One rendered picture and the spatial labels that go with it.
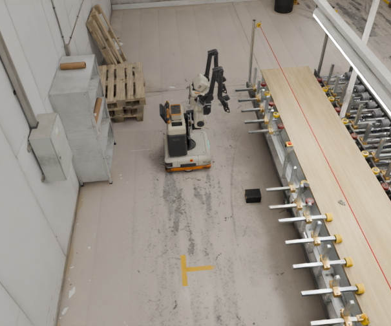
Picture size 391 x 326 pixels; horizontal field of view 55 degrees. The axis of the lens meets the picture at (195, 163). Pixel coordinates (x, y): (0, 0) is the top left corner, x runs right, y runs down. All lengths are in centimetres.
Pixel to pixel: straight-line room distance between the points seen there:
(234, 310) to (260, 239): 96
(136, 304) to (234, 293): 107
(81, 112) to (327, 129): 303
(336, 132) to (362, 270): 190
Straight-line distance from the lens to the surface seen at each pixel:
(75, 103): 466
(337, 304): 381
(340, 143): 482
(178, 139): 510
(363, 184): 441
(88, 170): 535
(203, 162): 536
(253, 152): 582
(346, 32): 360
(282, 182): 447
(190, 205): 507
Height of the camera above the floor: 391
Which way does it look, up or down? 44 degrees down
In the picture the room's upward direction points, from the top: 2 degrees counter-clockwise
